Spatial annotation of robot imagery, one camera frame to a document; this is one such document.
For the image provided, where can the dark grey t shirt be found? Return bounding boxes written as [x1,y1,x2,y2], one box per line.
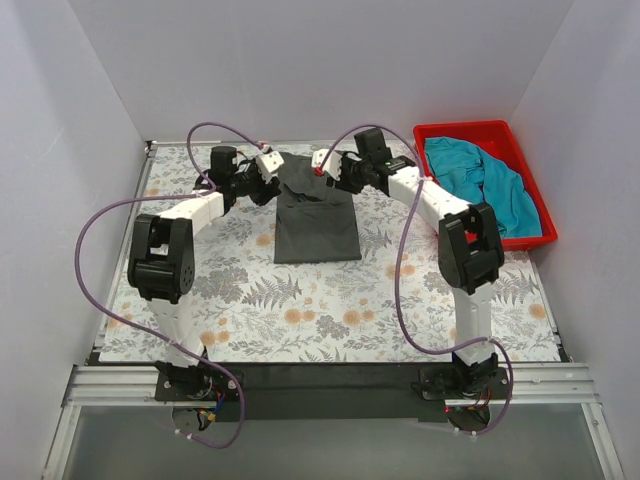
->
[274,152,362,264]

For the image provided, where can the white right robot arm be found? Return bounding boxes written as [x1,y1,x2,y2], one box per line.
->
[312,125,513,408]

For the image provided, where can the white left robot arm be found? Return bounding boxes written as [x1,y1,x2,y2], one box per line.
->
[127,146,284,400]

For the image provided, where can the teal t shirt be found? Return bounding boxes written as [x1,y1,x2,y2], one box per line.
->
[424,137,542,239]

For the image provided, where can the floral patterned table mat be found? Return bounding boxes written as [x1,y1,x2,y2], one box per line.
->
[98,145,560,363]

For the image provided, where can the red plastic bin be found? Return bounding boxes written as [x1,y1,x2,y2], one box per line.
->
[413,120,558,251]

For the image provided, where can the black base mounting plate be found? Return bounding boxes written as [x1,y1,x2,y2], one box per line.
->
[154,358,513,433]

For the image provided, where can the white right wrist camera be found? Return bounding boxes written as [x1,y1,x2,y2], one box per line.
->
[311,149,342,181]

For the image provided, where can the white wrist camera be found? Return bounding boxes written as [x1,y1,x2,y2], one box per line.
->
[255,151,284,184]
[311,149,342,181]

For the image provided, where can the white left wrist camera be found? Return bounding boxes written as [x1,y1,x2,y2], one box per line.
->
[255,151,284,184]

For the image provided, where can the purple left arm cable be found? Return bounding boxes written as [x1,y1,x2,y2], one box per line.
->
[74,122,247,449]

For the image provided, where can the aluminium frame rail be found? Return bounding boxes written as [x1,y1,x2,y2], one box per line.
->
[43,363,623,479]

